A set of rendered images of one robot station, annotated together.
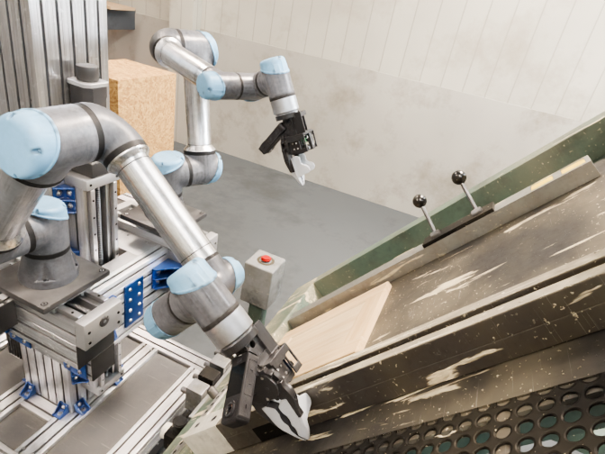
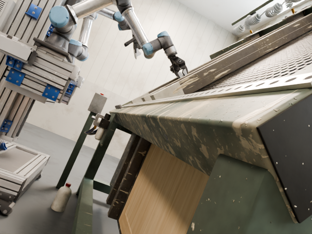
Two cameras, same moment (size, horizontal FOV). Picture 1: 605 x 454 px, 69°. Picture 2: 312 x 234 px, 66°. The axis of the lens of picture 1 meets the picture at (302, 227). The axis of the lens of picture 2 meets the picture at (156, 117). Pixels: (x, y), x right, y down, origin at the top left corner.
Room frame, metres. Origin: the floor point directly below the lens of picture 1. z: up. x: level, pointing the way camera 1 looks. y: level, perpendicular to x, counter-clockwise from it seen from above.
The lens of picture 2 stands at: (-0.78, 0.83, 0.78)
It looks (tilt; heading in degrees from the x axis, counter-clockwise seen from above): 4 degrees up; 328
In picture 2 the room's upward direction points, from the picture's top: 23 degrees clockwise
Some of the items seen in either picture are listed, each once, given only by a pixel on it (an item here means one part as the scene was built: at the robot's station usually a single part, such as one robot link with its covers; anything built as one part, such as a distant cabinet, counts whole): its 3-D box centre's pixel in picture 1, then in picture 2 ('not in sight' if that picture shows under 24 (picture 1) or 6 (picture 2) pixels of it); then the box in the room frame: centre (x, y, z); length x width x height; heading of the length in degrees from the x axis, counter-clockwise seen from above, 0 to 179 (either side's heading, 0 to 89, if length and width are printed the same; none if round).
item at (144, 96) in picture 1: (123, 164); not in sight; (2.72, 1.27, 0.63); 0.50 x 0.42 x 1.25; 161
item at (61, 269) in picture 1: (48, 258); (58, 42); (0.98, 0.67, 1.09); 0.15 x 0.15 x 0.10
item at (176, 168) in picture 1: (168, 171); (73, 47); (1.45, 0.51, 1.20); 0.13 x 0.12 x 0.14; 136
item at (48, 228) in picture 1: (40, 222); (65, 27); (0.97, 0.68, 1.20); 0.13 x 0.12 x 0.14; 156
